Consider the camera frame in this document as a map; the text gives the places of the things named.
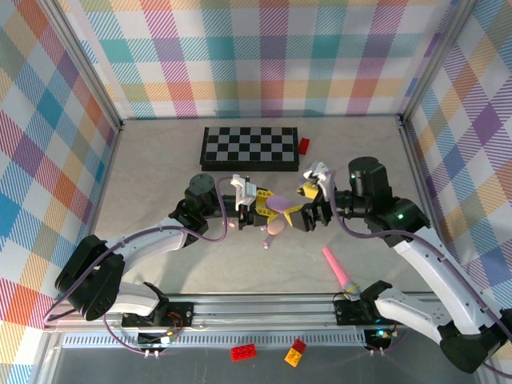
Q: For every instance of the peach earbud charging case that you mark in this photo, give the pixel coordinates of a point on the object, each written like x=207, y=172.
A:
x=276, y=228

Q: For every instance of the pink-lilac earbud charging case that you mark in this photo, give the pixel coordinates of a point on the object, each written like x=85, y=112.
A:
x=280, y=202

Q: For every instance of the pink toy microphone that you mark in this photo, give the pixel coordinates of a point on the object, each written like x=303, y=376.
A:
x=338, y=272

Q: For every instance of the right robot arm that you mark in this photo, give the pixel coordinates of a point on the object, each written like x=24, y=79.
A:
x=440, y=276

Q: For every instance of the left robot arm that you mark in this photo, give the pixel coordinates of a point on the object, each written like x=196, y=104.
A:
x=92, y=276

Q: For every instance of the red plastic block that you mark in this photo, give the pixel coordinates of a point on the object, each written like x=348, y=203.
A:
x=305, y=146

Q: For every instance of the black grey folding chessboard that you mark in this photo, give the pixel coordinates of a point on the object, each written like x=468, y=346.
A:
x=250, y=146

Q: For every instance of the small red toy brick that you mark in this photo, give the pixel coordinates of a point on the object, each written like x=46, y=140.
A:
x=300, y=345

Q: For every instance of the large red toy brick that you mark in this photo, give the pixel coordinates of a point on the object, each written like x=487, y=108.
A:
x=243, y=353

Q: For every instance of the small black controller board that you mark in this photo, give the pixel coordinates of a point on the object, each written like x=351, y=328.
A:
x=380, y=338
x=154, y=339

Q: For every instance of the orange toy brick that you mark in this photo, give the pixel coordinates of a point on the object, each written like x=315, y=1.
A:
x=293, y=357

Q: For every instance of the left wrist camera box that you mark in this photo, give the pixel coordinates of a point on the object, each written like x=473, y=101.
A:
x=244, y=192

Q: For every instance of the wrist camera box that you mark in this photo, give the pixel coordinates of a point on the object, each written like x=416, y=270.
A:
x=244, y=192
x=318, y=170

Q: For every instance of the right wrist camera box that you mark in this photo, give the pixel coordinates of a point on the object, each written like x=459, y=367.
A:
x=318, y=170

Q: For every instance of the aluminium side rail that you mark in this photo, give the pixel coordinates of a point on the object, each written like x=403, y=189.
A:
x=107, y=180
x=418, y=180

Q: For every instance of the wide aluminium frame rail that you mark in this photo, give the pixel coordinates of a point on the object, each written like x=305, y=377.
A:
x=260, y=310

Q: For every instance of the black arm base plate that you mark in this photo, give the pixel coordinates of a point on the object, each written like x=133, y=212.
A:
x=182, y=314
x=348, y=314

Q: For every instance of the aluminium frame post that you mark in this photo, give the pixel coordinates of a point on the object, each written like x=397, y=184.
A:
x=88, y=72
x=436, y=60

